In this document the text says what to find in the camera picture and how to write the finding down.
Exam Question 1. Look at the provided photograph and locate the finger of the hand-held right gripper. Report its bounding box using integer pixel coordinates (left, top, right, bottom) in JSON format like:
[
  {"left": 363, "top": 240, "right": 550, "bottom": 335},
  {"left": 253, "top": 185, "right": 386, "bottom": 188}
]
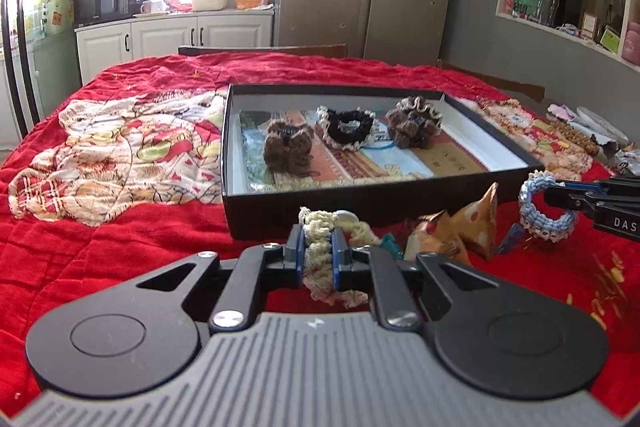
[
  {"left": 545, "top": 195, "right": 602, "bottom": 214},
  {"left": 542, "top": 181, "right": 609, "bottom": 199}
]

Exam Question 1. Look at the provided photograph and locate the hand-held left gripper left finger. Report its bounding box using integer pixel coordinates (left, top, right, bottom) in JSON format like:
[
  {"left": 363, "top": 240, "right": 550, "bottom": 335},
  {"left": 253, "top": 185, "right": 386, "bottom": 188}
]
[{"left": 132, "top": 224, "right": 307, "bottom": 333}]

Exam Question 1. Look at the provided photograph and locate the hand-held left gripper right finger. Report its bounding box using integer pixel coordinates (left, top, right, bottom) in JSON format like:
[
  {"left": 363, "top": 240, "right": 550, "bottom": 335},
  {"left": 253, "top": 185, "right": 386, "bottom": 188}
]
[{"left": 332, "top": 229, "right": 501, "bottom": 332}]

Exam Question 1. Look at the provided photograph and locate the cream crochet scrunchie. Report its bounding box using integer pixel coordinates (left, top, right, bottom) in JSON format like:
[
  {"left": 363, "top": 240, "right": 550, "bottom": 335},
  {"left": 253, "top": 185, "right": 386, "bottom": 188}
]
[{"left": 297, "top": 206, "right": 383, "bottom": 308}]

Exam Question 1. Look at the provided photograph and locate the black shallow cardboard box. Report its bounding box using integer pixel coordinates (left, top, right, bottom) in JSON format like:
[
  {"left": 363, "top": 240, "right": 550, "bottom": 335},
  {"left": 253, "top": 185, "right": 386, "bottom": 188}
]
[{"left": 220, "top": 82, "right": 543, "bottom": 242}]

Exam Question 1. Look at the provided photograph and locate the blue and white crochet scrunchie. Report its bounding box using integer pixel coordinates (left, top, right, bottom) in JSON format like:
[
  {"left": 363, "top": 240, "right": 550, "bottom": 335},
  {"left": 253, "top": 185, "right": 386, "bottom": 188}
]
[{"left": 517, "top": 171, "right": 581, "bottom": 242}]

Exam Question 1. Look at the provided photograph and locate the teal binder clip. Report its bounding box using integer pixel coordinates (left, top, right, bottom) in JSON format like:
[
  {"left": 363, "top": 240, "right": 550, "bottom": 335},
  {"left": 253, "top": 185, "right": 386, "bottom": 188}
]
[{"left": 381, "top": 233, "right": 404, "bottom": 258}]

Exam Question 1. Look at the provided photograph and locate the blue binder clip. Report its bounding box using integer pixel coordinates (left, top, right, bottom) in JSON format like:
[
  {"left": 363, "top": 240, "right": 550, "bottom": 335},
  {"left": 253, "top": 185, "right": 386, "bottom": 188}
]
[{"left": 494, "top": 222, "right": 526, "bottom": 256}]

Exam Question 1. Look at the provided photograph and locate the black scrunchie with cream trim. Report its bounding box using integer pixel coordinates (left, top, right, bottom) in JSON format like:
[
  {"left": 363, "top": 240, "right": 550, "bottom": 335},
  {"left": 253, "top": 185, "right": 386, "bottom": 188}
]
[{"left": 316, "top": 106, "right": 376, "bottom": 152}]

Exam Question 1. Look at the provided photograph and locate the brown scrunchie with cream trim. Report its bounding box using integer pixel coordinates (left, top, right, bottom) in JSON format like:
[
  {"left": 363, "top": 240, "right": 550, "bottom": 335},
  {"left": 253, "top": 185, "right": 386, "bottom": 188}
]
[{"left": 387, "top": 96, "right": 445, "bottom": 142}]

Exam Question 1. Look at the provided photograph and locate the wooden bead trivet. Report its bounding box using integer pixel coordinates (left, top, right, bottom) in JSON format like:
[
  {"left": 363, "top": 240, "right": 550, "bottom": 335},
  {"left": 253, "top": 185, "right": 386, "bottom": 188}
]
[{"left": 547, "top": 117, "right": 601, "bottom": 155}]

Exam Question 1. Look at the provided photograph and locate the white plate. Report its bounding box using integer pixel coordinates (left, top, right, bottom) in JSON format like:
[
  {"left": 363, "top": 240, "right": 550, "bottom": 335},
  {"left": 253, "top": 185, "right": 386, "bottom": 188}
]
[{"left": 575, "top": 107, "right": 630, "bottom": 142}]

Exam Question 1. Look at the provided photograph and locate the brown wooden chair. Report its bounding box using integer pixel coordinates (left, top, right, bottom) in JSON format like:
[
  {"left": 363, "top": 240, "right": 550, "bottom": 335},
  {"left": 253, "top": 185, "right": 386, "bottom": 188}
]
[{"left": 437, "top": 59, "right": 546, "bottom": 102}]

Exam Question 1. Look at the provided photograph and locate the red printed blanket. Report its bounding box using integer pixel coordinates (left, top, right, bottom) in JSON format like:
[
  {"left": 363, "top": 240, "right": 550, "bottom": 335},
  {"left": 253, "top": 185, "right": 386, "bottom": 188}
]
[{"left": 0, "top": 54, "right": 640, "bottom": 408}]

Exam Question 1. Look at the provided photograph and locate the dark wooden chair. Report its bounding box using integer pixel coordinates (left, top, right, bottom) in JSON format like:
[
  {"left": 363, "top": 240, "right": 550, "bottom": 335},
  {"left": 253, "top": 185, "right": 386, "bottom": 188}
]
[{"left": 177, "top": 44, "right": 348, "bottom": 58}]

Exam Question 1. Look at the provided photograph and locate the white kitchen cabinet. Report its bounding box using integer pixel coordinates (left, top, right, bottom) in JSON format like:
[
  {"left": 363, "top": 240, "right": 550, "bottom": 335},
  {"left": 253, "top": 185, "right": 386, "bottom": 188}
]
[{"left": 75, "top": 9, "right": 275, "bottom": 82}]

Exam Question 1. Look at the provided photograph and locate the white plastic tub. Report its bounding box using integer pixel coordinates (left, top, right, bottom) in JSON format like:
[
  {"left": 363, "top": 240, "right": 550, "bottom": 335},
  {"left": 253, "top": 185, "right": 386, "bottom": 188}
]
[{"left": 191, "top": 0, "right": 238, "bottom": 12}]

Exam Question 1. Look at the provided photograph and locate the black microwave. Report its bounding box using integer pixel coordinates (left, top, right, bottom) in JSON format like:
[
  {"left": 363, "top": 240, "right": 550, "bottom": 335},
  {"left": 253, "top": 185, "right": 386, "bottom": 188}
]
[{"left": 72, "top": 0, "right": 132, "bottom": 28}]

